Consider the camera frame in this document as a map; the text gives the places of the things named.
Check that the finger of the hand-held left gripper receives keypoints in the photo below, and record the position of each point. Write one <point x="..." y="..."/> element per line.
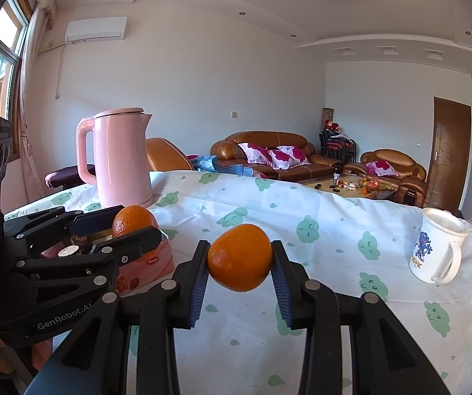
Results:
<point x="94" y="220"/>
<point x="137" y="242"/>

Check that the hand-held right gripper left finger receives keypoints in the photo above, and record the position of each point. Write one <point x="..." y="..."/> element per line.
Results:
<point x="197" y="292"/>

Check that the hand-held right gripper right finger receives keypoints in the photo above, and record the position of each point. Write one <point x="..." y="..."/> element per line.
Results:
<point x="281" y="292"/>

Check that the large rough orange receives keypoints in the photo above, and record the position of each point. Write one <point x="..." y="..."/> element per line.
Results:
<point x="134" y="219"/>

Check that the dark passion fruit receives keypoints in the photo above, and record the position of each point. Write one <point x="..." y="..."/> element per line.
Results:
<point x="80" y="241"/>

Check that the pink tin box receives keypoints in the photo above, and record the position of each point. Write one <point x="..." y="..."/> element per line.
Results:
<point x="153" y="267"/>

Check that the small smooth orange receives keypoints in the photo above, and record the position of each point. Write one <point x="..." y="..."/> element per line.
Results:
<point x="240" y="257"/>

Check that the purple padded stool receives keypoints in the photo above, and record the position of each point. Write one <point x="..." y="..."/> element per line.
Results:
<point x="65" y="175"/>

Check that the pink electric kettle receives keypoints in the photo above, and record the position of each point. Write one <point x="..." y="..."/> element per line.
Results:
<point x="123" y="160"/>

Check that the brown leather chair back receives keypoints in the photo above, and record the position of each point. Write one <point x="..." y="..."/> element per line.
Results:
<point x="166" y="156"/>

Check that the white cloud-print tablecloth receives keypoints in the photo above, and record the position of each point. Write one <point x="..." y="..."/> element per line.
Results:
<point x="343" y="214"/>

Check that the blue plaid cloth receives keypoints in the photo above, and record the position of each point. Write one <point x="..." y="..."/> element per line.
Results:
<point x="219" y="166"/>

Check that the cluttered coffee table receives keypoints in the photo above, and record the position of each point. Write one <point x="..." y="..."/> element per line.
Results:
<point x="326" y="187"/>

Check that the brown leather sofa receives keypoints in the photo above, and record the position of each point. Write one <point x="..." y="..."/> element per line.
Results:
<point x="322" y="164"/>

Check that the pink floral pillow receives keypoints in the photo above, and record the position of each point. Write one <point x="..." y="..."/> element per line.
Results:
<point x="256" y="153"/>
<point x="380" y="168"/>
<point x="288" y="157"/>

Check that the beige curtain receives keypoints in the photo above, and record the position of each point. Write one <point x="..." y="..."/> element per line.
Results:
<point x="32" y="90"/>

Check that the stacked black chairs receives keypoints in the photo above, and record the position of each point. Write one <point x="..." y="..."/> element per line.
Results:
<point x="339" y="146"/>

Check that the white mug with blue print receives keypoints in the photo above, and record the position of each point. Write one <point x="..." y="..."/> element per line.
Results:
<point x="433" y="251"/>

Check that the brown leather armchair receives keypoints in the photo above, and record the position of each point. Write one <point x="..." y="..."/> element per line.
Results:
<point x="413" y="181"/>

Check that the brown wooden door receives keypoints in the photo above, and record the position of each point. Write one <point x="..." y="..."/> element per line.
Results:
<point x="450" y="152"/>

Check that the white wall air conditioner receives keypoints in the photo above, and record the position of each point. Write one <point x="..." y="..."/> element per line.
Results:
<point x="96" y="29"/>

